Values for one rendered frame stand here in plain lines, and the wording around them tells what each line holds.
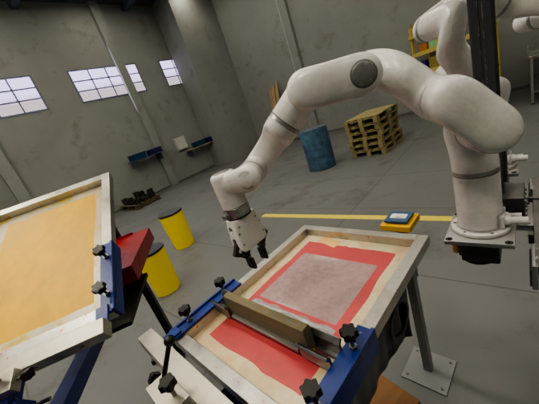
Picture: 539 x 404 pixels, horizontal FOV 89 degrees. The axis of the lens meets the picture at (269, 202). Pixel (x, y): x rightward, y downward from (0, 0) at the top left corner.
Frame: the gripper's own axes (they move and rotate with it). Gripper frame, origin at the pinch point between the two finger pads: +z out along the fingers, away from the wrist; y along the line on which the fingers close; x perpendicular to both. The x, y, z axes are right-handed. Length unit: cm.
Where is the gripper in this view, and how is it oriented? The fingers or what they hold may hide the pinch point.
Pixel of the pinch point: (257, 257)
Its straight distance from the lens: 86.5
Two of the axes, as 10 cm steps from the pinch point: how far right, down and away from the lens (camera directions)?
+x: -6.9, 0.2, 7.2
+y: 6.4, -4.5, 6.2
